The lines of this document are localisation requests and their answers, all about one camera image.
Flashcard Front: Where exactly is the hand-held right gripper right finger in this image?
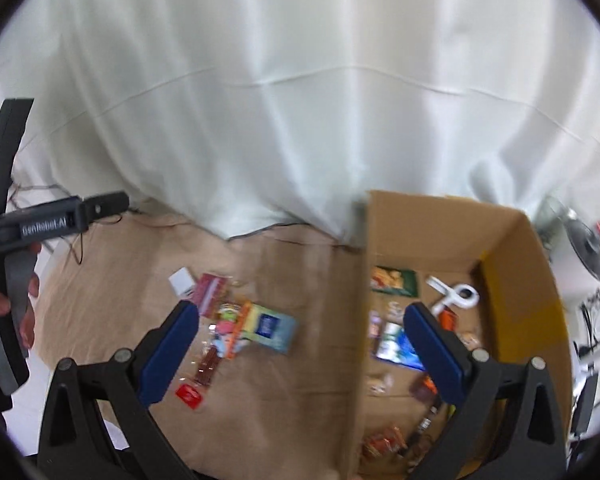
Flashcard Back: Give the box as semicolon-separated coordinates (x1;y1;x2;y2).
402;301;567;480

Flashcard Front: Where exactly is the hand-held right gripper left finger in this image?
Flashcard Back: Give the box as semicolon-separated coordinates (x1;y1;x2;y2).
36;300;201;480

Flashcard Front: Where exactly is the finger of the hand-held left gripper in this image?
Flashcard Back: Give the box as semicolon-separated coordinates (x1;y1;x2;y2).
81;190;131;234

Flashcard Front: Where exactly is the red sausage packet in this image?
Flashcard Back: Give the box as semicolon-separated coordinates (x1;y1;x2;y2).
192;327;226;388

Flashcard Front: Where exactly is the cardboard box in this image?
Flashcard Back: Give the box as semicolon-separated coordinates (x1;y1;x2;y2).
337;189;573;480

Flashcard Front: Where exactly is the orange and brown snack packet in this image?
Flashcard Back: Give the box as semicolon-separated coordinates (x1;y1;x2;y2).
410;375;438;403

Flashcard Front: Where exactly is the blue and white packet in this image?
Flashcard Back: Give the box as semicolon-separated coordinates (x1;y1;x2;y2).
375;322;426;371

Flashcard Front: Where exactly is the small red packet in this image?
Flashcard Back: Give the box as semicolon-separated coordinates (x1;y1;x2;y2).
175;384;203;410

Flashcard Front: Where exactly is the clear small packet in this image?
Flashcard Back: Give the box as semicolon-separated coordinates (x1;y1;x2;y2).
365;372;396;396

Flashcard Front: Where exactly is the pink and green snack packet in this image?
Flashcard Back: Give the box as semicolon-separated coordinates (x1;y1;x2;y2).
212;301;253;361

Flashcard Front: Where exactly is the white plastic clip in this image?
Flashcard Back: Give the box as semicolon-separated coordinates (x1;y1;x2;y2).
426;275;481;313

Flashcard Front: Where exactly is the maroon snack packet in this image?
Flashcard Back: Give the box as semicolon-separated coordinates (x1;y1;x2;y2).
192;272;231;318

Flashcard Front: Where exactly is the small white box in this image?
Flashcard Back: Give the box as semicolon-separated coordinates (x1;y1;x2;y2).
169;268;197;297

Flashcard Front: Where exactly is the green cracker packet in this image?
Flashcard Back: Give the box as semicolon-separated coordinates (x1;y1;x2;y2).
370;266;418;297

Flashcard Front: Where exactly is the teal and blue packet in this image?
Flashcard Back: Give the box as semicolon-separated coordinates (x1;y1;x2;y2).
240;302;300;356

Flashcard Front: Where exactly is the grey fan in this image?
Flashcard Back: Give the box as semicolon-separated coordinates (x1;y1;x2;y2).
535;195;600;281

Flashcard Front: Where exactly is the white curtain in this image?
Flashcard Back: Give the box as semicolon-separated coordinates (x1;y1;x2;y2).
0;0;600;266

